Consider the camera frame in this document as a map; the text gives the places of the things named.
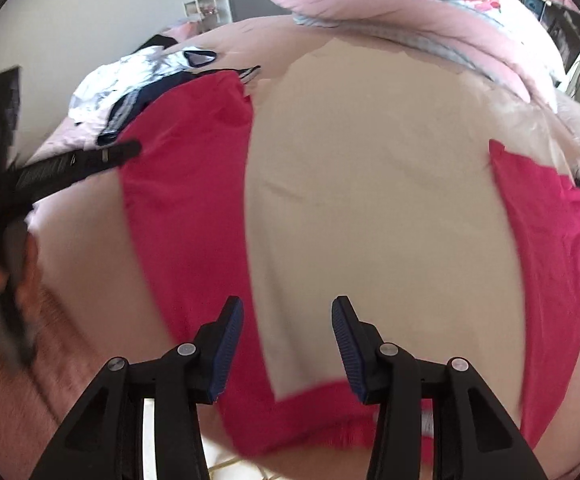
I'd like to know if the white crumpled garment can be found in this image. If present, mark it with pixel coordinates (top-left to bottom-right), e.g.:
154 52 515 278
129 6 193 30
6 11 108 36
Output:
67 46 181 128

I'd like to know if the white garment with black trim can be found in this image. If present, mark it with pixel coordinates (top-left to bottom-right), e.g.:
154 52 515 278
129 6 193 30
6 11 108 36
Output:
180 47 218 68

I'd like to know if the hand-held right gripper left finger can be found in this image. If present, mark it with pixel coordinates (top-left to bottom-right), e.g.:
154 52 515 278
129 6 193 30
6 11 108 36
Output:
30 296 245 480

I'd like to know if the dark glass wardrobe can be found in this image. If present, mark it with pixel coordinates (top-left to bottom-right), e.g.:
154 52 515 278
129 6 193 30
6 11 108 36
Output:
475 0 580 76

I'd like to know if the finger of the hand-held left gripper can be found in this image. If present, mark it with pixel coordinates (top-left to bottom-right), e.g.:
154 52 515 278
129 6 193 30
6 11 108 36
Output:
14 141 143 206

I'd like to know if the navy skirt with white stripes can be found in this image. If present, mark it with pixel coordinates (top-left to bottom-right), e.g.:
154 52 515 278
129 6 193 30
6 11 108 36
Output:
97 65 263 147

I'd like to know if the pink checked quilt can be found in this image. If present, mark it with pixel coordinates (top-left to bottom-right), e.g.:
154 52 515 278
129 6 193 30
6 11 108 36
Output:
267 0 561 113

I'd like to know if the person's left forearm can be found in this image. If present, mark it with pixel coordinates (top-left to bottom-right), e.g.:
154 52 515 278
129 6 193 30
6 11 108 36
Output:
0 280 83 443

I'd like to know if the pink and cream shirt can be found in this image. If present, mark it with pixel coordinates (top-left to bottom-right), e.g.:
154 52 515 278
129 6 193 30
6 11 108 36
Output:
114 42 580 461

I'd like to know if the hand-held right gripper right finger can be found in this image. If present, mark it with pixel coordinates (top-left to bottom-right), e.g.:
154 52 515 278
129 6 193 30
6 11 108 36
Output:
331 296 548 480

